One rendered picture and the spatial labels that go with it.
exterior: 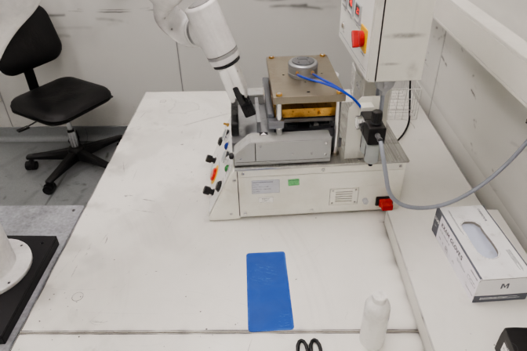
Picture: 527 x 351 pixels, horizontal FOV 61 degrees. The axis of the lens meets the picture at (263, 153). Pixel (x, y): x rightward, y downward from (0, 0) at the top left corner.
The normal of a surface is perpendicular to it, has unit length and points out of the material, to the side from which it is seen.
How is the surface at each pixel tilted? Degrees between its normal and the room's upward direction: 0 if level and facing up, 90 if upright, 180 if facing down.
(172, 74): 90
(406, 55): 90
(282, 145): 90
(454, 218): 3
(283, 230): 0
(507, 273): 3
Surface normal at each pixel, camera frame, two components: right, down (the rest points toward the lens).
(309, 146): 0.06, 0.55
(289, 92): -0.02, -0.83
